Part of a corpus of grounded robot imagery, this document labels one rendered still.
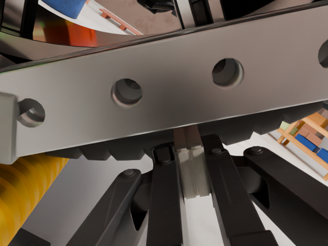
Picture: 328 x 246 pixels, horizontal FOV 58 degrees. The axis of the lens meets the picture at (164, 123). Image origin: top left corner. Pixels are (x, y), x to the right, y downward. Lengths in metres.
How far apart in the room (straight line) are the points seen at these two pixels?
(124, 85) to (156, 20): 9.69
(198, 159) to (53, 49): 0.13
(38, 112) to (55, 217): 0.90
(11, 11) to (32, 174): 0.13
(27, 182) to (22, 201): 0.02
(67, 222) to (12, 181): 0.83
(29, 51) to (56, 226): 0.85
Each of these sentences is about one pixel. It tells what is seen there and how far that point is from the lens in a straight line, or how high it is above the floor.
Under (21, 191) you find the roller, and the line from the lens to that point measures 0.25.
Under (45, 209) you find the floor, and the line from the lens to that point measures 1.07.
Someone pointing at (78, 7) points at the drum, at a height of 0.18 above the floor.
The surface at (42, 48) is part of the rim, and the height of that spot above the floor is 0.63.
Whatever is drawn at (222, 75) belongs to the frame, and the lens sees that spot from 0.17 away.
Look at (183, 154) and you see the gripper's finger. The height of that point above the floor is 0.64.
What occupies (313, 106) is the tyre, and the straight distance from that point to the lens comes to 0.24.
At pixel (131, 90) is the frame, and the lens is 0.17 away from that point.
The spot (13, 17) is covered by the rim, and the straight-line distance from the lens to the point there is 0.26.
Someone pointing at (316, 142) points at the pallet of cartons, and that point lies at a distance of 10.65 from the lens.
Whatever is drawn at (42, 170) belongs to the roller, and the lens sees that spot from 0.28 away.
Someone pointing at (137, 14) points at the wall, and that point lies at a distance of 9.89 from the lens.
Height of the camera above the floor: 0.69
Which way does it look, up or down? 16 degrees down
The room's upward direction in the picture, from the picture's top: 35 degrees clockwise
